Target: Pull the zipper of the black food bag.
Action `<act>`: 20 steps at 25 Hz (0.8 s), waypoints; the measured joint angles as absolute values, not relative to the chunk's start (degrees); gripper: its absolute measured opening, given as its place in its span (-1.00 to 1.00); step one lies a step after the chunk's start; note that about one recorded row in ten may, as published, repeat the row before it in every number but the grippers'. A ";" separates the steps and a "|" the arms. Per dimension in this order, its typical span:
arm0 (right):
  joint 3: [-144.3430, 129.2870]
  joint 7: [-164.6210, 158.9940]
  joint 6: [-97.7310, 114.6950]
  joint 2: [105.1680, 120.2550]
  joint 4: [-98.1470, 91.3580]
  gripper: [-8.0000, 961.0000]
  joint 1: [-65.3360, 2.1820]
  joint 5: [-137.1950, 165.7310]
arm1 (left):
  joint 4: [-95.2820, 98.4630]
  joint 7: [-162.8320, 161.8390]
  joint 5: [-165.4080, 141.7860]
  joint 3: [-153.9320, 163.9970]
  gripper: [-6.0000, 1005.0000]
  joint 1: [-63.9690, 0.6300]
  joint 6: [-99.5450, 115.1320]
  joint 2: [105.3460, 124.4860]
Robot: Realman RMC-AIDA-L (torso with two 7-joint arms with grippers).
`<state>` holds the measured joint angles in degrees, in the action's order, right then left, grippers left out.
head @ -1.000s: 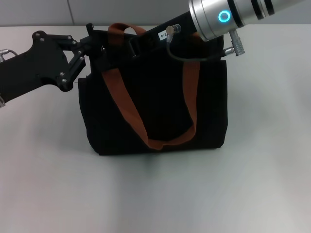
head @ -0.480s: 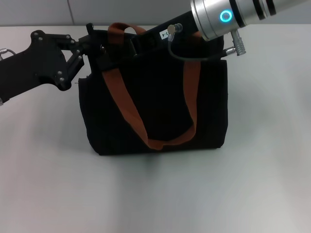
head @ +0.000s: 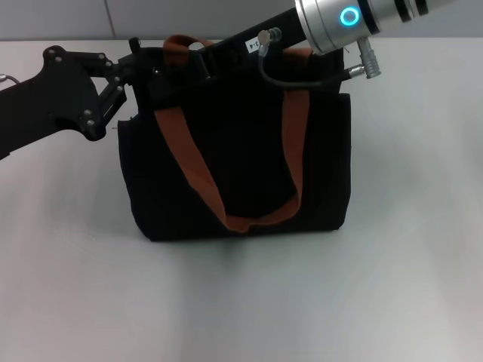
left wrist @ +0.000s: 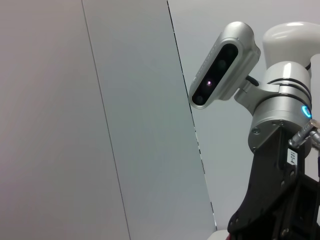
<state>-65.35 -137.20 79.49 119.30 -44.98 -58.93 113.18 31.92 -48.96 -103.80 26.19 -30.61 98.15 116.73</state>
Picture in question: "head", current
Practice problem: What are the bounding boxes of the black bag with brown straps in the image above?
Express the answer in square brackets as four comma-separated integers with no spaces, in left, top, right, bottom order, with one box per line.
[117,35,354,244]

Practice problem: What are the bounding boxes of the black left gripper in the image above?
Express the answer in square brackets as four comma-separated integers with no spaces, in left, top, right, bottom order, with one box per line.
[0,44,137,161]

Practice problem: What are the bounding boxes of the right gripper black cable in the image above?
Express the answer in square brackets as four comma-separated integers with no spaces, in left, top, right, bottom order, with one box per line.
[257,26,383,91]

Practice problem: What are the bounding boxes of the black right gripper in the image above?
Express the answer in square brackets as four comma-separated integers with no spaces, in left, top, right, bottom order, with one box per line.
[188,7,314,81]

